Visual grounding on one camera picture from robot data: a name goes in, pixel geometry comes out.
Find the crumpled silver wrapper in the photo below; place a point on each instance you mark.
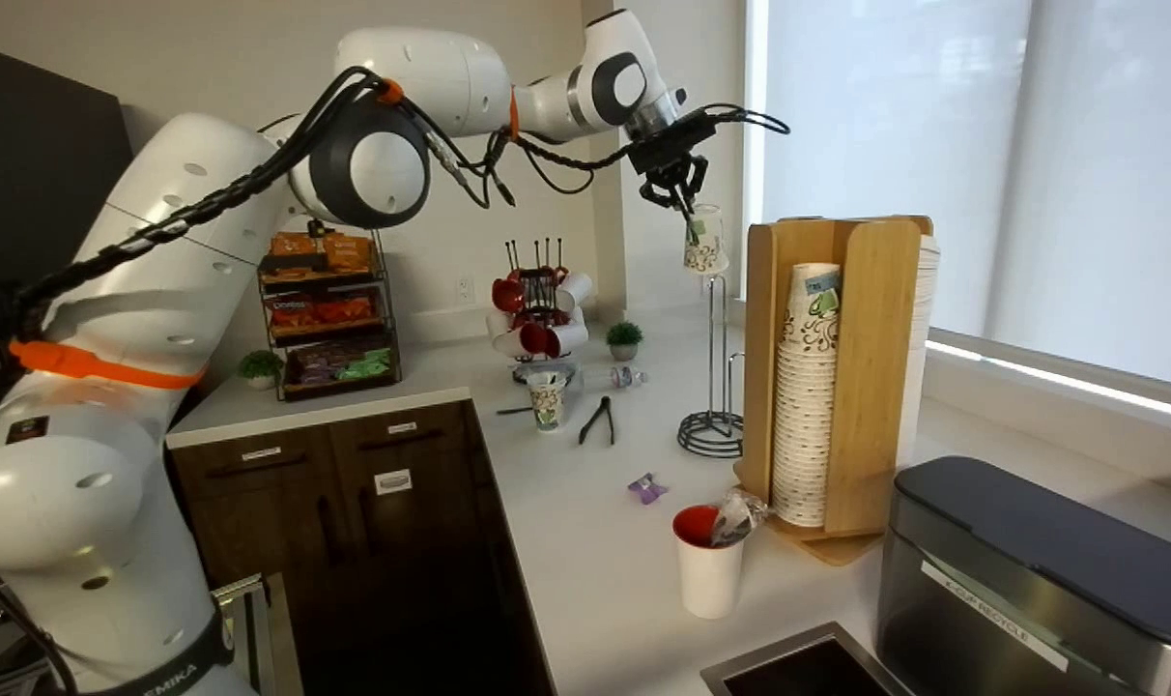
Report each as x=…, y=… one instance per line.
x=735, y=519

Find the white cup with red inside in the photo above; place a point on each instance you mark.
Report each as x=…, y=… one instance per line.
x=708, y=580

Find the black wall panel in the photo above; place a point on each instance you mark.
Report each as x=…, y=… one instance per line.
x=28, y=169

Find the patterned cup with clear plastic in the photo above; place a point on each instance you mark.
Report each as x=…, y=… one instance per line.
x=547, y=402

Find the metal mug tree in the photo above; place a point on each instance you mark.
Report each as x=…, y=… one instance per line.
x=542, y=370

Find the dark wooden base cabinet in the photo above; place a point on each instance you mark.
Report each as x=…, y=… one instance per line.
x=352, y=580

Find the red mug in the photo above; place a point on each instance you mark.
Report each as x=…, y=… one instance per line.
x=507, y=294
x=542, y=339
x=562, y=287

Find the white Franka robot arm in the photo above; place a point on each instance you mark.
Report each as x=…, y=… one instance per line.
x=132, y=285

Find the white cabinet label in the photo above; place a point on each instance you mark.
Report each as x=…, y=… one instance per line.
x=394, y=482

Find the metal robot mount frame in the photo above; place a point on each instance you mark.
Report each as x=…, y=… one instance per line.
x=267, y=641

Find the white window sill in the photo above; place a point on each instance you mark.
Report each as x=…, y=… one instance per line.
x=1061, y=376

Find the small green potted plant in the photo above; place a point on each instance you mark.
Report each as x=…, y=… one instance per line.
x=624, y=339
x=262, y=370

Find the stack of patterned paper cups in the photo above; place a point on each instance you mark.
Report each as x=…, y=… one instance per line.
x=805, y=411

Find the tiered snack rack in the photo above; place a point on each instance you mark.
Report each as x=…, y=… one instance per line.
x=336, y=314

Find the purple candy wrapper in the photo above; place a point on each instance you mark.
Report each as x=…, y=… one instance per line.
x=649, y=487

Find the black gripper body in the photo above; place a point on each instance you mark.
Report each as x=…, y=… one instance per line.
x=676, y=144

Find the patterned paper cup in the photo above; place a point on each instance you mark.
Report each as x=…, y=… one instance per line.
x=705, y=250

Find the clear plastic wrapper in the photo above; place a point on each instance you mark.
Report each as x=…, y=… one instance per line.
x=628, y=376

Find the black countertop appliance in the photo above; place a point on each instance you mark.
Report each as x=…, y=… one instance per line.
x=1035, y=580

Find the black plastic tweezers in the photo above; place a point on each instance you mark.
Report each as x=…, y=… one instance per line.
x=605, y=411

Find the thin black stir stick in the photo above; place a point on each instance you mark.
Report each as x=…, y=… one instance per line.
x=513, y=411

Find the wooden cup dispenser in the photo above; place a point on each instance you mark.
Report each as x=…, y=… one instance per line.
x=877, y=388

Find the white window blind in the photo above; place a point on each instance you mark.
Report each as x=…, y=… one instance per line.
x=994, y=169

